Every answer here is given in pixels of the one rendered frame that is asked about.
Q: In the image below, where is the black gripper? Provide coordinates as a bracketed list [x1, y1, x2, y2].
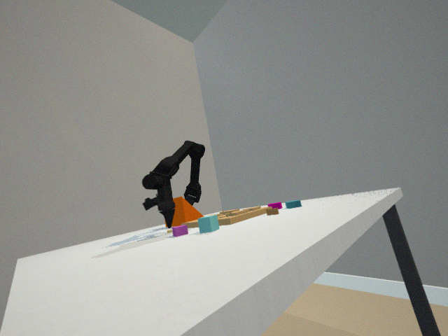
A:
[157, 188, 175, 228]

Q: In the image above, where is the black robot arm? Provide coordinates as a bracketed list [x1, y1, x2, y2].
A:
[142, 141, 205, 210]

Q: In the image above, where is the magenta square block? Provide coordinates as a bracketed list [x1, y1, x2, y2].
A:
[268, 202, 282, 209]

